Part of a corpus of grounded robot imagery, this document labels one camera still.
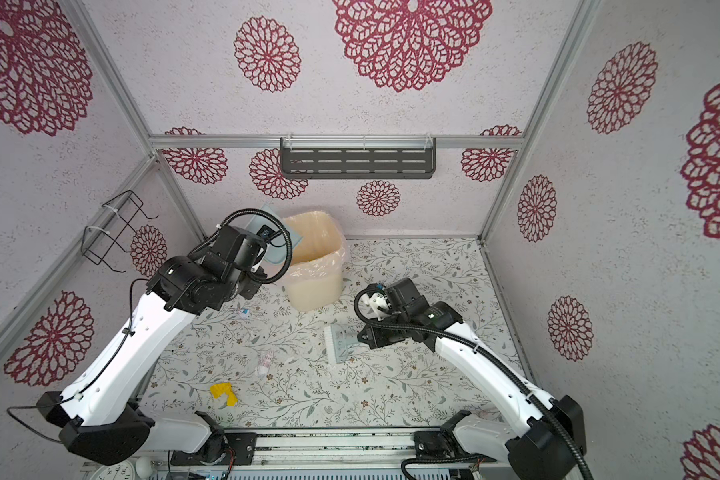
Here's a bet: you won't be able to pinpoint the beige trash bin with liner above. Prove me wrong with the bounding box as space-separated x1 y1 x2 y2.
280 211 349 312

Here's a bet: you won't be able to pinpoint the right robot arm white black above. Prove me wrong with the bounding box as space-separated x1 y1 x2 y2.
353 278 593 479

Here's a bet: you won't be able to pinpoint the black wire wall rack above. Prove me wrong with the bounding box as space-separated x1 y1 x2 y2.
80 189 158 274

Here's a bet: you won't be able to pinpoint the pink paper scrap left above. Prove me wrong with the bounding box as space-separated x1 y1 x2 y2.
257 352 273 377

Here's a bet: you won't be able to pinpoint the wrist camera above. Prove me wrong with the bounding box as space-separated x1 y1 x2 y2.
360 283 392 321
257 225 281 243

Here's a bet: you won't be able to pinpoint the white dial gauge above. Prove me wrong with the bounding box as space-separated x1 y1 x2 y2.
89 460 137 480

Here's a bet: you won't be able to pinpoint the teal plastic dustpan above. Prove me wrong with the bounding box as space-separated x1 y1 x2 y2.
245 205 303 266

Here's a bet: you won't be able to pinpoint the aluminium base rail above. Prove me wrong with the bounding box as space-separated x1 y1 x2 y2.
125 425 586 472

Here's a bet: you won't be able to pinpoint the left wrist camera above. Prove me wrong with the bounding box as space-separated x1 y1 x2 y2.
257 225 281 243

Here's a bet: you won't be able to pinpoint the yellow paper scrap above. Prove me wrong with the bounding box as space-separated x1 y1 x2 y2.
209 383 238 407

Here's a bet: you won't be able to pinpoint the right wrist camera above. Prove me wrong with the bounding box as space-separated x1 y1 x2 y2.
360 283 392 321

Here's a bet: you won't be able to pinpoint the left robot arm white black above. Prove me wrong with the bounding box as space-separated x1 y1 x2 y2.
32 208 293 466

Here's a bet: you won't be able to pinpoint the teal hand brush white bristles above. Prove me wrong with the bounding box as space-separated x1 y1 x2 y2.
324 324 363 366

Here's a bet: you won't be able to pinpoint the dark metal wall shelf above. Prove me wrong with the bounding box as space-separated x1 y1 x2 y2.
279 137 437 180

